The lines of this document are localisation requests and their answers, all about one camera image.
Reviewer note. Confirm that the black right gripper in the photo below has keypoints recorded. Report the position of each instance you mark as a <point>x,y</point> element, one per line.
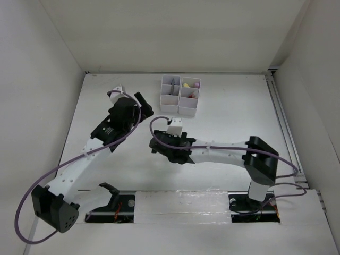
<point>184,135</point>

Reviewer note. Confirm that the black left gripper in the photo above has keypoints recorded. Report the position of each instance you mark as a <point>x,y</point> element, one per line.
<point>146,109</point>

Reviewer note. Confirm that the black handled scissors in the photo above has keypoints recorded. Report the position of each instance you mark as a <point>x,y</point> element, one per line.
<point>172,87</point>

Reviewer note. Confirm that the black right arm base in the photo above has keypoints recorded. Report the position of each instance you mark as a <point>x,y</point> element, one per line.
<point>245,210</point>

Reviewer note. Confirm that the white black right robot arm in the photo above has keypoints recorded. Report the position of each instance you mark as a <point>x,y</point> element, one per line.
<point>258,158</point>

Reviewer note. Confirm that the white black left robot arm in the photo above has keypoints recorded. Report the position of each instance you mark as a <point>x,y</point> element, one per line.
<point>59,203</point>

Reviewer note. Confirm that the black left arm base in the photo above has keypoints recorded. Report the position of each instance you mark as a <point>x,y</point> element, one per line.
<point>119,209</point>

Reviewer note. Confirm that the white left organizer box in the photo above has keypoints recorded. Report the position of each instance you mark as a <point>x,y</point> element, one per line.
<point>168,103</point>

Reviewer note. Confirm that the white organizer box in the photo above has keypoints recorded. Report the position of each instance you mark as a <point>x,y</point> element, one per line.
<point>188,106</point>
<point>168,103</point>

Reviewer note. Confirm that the white right organizer box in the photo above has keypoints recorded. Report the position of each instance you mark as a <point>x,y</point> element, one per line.
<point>188,106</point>

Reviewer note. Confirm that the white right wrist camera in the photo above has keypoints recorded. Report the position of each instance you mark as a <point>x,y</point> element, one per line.
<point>174,127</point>

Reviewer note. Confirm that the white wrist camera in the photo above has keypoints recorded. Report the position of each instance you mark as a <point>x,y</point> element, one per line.
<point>116,93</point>
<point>174,127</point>

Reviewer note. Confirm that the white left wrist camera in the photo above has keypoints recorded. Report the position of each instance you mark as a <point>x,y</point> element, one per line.
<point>116,93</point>

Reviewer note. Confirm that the aluminium side rail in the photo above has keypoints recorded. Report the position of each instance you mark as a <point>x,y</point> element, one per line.
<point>299,178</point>

